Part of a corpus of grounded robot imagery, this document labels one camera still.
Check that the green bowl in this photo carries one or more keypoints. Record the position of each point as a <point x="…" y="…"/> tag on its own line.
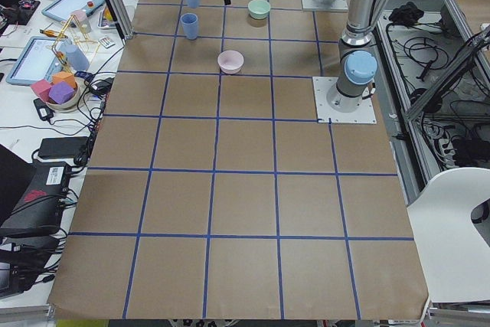
<point x="259" y="9"/>

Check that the pink bowl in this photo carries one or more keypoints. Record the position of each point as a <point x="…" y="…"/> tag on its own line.
<point x="230" y="62"/>

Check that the metal tray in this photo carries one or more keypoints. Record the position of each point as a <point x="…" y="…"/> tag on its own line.
<point x="105" y="20"/>

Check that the far teach pendant tablet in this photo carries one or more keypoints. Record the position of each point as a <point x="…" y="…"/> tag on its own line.
<point x="60" y="10"/>

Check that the teach pendant tablet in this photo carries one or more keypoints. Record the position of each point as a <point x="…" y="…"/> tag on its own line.
<point x="60" y="10"/>
<point x="36" y="62"/>

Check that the pink cup on desk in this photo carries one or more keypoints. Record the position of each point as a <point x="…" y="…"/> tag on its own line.
<point x="81" y="17"/>

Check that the blue cup on rack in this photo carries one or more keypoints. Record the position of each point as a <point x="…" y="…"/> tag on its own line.
<point x="76" y="58"/>

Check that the near teach pendant tablet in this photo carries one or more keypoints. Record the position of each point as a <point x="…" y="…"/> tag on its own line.
<point x="36" y="62"/>

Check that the bowl of foam cubes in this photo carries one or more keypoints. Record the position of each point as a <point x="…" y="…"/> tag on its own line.
<point x="61" y="93"/>

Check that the black computer box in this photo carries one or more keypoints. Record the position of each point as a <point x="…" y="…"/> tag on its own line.
<point x="31" y="196"/>

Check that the white chair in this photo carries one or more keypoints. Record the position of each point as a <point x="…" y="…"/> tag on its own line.
<point x="453" y="254"/>

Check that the gold wire rack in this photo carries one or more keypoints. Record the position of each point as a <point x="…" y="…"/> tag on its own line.
<point x="72" y="33"/>

